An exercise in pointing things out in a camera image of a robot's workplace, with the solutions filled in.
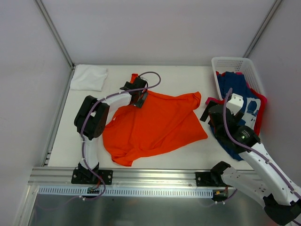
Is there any orange t shirt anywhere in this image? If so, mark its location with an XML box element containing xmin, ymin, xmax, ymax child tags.
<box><xmin>102</xmin><ymin>73</ymin><xmax>209</xmax><ymax>167</ymax></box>

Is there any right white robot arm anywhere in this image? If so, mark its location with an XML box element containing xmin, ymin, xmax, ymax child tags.
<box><xmin>200</xmin><ymin>100</ymin><xmax>301</xmax><ymax>226</ymax></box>

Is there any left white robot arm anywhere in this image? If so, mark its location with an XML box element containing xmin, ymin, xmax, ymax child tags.
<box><xmin>72</xmin><ymin>76</ymin><xmax>148</xmax><ymax>184</ymax></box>

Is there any blue printed t shirt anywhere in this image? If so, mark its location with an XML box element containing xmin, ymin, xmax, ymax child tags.
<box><xmin>210</xmin><ymin>72</ymin><xmax>262</xmax><ymax>162</ymax></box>

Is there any red t shirt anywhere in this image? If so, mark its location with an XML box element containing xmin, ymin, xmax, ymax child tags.
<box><xmin>205</xmin><ymin>71</ymin><xmax>268</xmax><ymax>137</ymax></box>

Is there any white plastic basket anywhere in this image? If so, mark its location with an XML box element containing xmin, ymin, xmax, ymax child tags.
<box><xmin>211</xmin><ymin>56</ymin><xmax>266</xmax><ymax>100</ymax></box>

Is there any folded white t shirt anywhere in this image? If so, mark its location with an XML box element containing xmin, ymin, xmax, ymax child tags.
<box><xmin>70</xmin><ymin>65</ymin><xmax>109</xmax><ymax>92</ymax></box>

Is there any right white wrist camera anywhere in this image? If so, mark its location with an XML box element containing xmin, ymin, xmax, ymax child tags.
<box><xmin>226</xmin><ymin>93</ymin><xmax>244</xmax><ymax>115</ymax></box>

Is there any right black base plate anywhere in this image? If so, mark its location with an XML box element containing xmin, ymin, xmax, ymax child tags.
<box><xmin>195</xmin><ymin>171</ymin><xmax>235</xmax><ymax>187</ymax></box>

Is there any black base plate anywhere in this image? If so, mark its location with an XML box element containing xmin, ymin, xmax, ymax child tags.
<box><xmin>71</xmin><ymin>168</ymin><xmax>113</xmax><ymax>185</ymax></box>
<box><xmin>195</xmin><ymin>171</ymin><xmax>235</xmax><ymax>187</ymax></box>

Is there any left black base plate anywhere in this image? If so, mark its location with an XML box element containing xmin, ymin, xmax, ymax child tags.
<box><xmin>71</xmin><ymin>168</ymin><xmax>113</xmax><ymax>185</ymax></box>

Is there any white slotted cable duct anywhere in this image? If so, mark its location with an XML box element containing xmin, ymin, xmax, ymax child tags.
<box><xmin>38</xmin><ymin>186</ymin><xmax>214</xmax><ymax>198</ymax></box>

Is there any aluminium mounting rail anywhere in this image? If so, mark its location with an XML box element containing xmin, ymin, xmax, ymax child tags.
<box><xmin>27</xmin><ymin>150</ymin><xmax>266</xmax><ymax>187</ymax></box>

